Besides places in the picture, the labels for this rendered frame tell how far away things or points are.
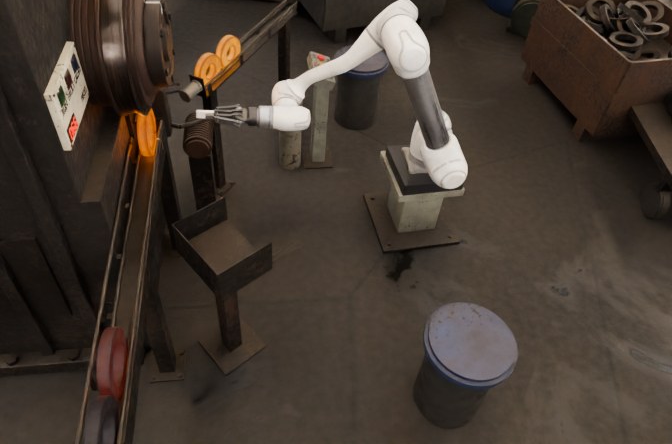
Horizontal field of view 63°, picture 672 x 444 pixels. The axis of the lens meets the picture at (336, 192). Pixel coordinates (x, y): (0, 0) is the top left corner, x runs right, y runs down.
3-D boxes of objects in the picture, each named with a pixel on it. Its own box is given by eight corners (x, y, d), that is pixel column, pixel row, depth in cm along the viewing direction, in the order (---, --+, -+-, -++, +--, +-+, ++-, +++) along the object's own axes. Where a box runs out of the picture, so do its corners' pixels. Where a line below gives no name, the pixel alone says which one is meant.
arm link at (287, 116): (271, 135, 219) (270, 118, 228) (310, 137, 222) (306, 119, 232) (273, 112, 212) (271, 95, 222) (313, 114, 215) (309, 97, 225)
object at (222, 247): (232, 386, 213) (217, 275, 163) (196, 340, 226) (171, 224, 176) (274, 355, 223) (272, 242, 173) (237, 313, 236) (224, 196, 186)
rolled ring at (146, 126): (150, 96, 203) (141, 96, 203) (143, 126, 190) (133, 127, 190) (158, 135, 216) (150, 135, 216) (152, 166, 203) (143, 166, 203)
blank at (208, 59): (190, 64, 233) (197, 66, 232) (212, 45, 242) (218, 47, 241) (197, 92, 245) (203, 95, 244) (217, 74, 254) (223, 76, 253)
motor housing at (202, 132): (194, 222, 272) (180, 138, 235) (196, 191, 287) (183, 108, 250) (220, 221, 274) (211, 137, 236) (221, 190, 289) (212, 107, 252)
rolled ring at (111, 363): (116, 314, 143) (103, 315, 143) (105, 383, 131) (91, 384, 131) (130, 344, 157) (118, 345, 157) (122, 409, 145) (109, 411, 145)
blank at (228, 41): (212, 45, 242) (218, 48, 241) (232, 28, 251) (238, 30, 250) (217, 74, 254) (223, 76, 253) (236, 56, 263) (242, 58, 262)
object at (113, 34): (123, 145, 177) (87, 8, 144) (141, 67, 210) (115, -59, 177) (144, 144, 178) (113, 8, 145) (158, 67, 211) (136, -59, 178)
